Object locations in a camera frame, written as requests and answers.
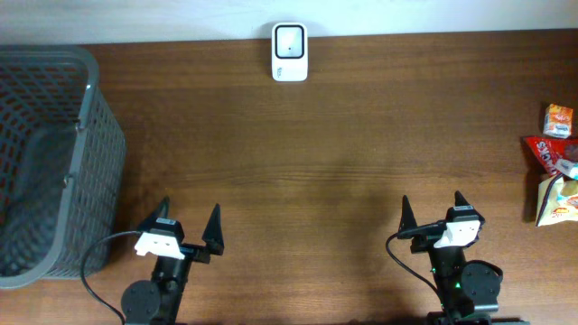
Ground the beige chips bag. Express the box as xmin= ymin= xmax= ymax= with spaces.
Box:
xmin=536 ymin=174 xmax=577 ymax=227

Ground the grey plastic mesh basket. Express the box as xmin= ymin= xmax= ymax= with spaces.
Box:
xmin=1 ymin=45 xmax=126 ymax=290

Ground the teal tissue pack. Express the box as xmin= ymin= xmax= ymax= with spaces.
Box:
xmin=555 ymin=158 xmax=578 ymax=180

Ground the red Hacks snack bag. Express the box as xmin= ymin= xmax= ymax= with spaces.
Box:
xmin=523 ymin=136 xmax=577 ymax=176

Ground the orange tissue pack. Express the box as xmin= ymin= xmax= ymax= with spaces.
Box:
xmin=543 ymin=104 xmax=573 ymax=139

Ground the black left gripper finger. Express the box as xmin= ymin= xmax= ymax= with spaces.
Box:
xmin=136 ymin=196 xmax=170 ymax=232
xmin=201 ymin=203 xmax=225 ymax=255

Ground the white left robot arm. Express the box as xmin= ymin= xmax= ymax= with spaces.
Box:
xmin=121 ymin=197 xmax=224 ymax=325

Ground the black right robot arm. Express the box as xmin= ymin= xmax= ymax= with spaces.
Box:
xmin=201 ymin=185 xmax=476 ymax=324

